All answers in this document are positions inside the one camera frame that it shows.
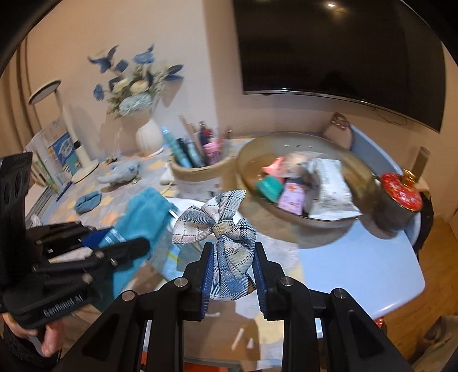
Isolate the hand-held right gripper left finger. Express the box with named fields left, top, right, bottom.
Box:
left=82, top=242, right=215, bottom=372

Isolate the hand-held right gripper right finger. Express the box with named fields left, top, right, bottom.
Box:
left=252, top=243, right=414, bottom=372

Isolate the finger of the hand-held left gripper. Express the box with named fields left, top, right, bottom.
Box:
left=82, top=238, right=151, bottom=284
left=35, top=221, right=117, bottom=255

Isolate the blue plaid bow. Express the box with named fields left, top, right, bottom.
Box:
left=172, top=189, right=258, bottom=302

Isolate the person's left hand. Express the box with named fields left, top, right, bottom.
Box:
left=5, top=318, right=65, bottom=357

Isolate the small blue cloth pouch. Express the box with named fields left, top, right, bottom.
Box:
left=74, top=191, right=103, bottom=215

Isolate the teal towel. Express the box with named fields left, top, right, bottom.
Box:
left=98, top=188, right=173, bottom=302

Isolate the printed table mat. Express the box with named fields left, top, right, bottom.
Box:
left=34, top=152, right=201, bottom=287

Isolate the blue pen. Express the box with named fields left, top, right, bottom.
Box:
left=55, top=180, right=73, bottom=203

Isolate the blue picture book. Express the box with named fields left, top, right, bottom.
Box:
left=24, top=122, right=78, bottom=191

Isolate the purple packet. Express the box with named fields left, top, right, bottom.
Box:
left=277, top=179, right=305, bottom=216

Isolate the white desk lamp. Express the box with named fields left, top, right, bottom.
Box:
left=28, top=79, right=100, bottom=184

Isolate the round beige storage basket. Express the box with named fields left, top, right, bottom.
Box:
left=168, top=149, right=237, bottom=201

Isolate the blue chair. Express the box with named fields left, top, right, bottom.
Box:
left=296, top=125, right=427, bottom=320

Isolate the white ribbed vase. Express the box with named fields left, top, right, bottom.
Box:
left=135, top=118, right=165, bottom=157

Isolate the white crinkled packet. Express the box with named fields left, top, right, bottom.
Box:
left=307, top=159, right=363, bottom=219

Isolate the pink packet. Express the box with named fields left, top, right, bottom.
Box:
left=261, top=157, right=287, bottom=178

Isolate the brown glass bowl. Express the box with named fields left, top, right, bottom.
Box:
left=234, top=133, right=377, bottom=230

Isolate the pink bottle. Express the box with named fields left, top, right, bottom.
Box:
left=202, top=141, right=221, bottom=166

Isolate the blue and white flower bouquet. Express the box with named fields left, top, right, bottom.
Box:
left=88, top=43, right=185, bottom=120

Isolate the red lidded jar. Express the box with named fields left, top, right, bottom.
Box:
left=372, top=172, right=425, bottom=232

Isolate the beige handbag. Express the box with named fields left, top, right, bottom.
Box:
left=321, top=112, right=354, bottom=151

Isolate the black wall television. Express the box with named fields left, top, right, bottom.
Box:
left=232, top=0, right=446, bottom=134

